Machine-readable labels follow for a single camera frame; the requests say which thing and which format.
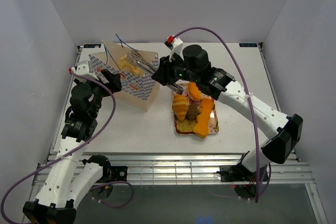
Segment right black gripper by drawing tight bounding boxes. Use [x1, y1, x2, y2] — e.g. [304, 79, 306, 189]
[151, 52, 198, 87]

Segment pale curved crescent bread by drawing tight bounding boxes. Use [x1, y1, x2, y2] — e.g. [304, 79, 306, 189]
[118, 55, 140, 76]

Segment blue checkered paper bag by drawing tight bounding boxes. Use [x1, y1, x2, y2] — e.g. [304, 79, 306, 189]
[89, 40, 160, 111]

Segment orange oval bun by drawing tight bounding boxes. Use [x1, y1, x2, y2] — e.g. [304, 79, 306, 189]
[187, 82, 202, 97]

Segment metal serving tongs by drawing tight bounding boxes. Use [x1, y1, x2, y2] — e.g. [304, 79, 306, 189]
[127, 50, 183, 95]

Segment striped golden croissant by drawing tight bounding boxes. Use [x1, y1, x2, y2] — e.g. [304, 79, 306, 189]
[172, 94, 190, 121]

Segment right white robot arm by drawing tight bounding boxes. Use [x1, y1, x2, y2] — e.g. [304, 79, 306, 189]
[152, 44, 303, 180]

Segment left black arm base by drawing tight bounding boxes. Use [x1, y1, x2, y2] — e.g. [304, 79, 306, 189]
[90, 166, 128, 200]

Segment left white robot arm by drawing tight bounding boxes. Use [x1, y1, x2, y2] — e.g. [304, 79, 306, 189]
[23, 69, 122, 223]

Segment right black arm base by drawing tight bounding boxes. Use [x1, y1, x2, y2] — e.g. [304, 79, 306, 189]
[216, 164, 272, 202]

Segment toast bread slice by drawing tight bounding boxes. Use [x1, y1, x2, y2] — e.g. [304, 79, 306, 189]
[175, 120, 196, 134]

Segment long orange wavy bread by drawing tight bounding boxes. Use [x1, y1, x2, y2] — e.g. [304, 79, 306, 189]
[193, 98, 214, 138]

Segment brown chocolate croissant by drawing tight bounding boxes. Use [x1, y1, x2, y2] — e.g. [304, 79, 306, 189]
[186, 103, 200, 121]

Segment floral serving tray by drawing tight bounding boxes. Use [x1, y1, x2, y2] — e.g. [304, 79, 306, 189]
[172, 82, 219, 138]

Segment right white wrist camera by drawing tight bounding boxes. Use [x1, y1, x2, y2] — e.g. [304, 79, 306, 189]
[164, 35, 183, 62]

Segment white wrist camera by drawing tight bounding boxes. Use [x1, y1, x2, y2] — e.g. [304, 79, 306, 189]
[69, 60, 99, 82]
[164, 35, 183, 62]

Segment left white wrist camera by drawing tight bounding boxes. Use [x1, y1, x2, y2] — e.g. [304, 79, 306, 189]
[69, 60, 99, 82]

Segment aluminium frame rail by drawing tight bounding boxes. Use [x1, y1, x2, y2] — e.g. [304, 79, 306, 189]
[31, 153, 316, 187]

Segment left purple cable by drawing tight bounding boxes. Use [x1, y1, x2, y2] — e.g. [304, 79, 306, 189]
[0, 73, 135, 221]

